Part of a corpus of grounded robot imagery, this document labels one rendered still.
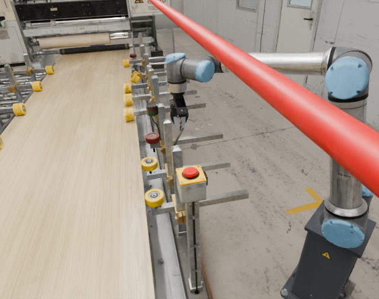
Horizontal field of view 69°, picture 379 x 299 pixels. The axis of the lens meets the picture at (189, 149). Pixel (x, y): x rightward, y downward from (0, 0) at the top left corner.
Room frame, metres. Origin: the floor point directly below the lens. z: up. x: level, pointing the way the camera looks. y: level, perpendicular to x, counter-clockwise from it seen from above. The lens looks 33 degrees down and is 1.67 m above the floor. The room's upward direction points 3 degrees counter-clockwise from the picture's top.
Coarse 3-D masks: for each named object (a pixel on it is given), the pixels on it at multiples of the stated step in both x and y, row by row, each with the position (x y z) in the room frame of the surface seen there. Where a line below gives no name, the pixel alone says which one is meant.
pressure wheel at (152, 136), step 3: (153, 132) 1.39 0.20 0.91; (147, 135) 1.35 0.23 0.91; (150, 135) 1.36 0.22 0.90; (153, 135) 1.35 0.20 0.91; (156, 135) 1.35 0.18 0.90; (159, 135) 1.35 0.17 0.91; (147, 138) 1.32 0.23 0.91; (150, 138) 1.32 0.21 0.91; (153, 138) 1.32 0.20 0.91; (156, 138) 1.32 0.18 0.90; (159, 138) 1.34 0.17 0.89; (147, 141) 1.32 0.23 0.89; (150, 141) 1.31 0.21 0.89; (153, 141) 1.31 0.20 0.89; (156, 141) 1.32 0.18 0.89; (153, 150) 1.35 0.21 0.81
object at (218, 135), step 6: (216, 132) 1.44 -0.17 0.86; (174, 138) 1.39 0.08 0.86; (180, 138) 1.38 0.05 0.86; (186, 138) 1.38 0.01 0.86; (192, 138) 1.38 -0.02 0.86; (198, 138) 1.39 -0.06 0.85; (204, 138) 1.39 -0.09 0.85; (210, 138) 1.40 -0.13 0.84; (216, 138) 1.41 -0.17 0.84; (150, 144) 1.33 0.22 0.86; (156, 144) 1.34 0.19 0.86
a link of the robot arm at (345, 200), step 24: (336, 72) 0.82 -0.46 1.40; (360, 72) 0.78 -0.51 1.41; (336, 96) 0.80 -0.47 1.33; (360, 96) 0.79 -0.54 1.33; (360, 120) 0.78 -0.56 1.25; (336, 168) 0.78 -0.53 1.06; (336, 192) 0.77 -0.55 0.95; (360, 192) 0.75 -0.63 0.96; (336, 216) 0.74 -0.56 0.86; (360, 216) 0.71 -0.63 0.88; (336, 240) 0.71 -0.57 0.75; (360, 240) 0.67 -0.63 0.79
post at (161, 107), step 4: (160, 104) 1.32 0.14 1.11; (160, 108) 1.31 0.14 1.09; (164, 108) 1.31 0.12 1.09; (160, 112) 1.31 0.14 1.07; (164, 112) 1.31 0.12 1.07; (160, 116) 1.31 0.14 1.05; (164, 116) 1.31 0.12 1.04; (160, 120) 1.31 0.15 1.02; (160, 124) 1.30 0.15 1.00; (160, 128) 1.30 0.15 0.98; (160, 132) 1.32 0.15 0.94; (164, 144) 1.31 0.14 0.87; (164, 156) 1.31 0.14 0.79; (164, 160) 1.31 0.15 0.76
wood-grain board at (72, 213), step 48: (48, 96) 2.07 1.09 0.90; (96, 96) 2.02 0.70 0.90; (48, 144) 1.32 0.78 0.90; (96, 144) 1.29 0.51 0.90; (0, 192) 0.92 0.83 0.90; (48, 192) 0.91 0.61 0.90; (96, 192) 0.89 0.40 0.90; (0, 240) 0.66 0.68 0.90; (48, 240) 0.65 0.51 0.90; (96, 240) 0.64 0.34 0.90; (144, 240) 0.63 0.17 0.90; (0, 288) 0.48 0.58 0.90; (48, 288) 0.47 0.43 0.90; (96, 288) 0.46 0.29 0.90; (144, 288) 0.46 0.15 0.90
